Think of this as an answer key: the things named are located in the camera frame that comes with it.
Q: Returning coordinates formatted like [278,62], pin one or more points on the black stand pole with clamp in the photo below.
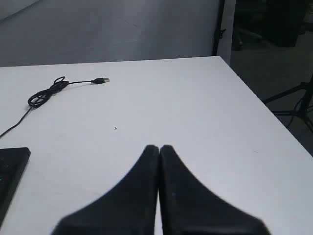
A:
[218,33]

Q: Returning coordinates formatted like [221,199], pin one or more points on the black tripod stand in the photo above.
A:
[303,106]

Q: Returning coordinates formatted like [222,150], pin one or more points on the black acer keyboard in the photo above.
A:
[12,165]

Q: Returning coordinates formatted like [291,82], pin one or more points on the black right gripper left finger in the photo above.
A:
[129,208]

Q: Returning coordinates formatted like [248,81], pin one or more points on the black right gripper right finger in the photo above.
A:
[190,208]

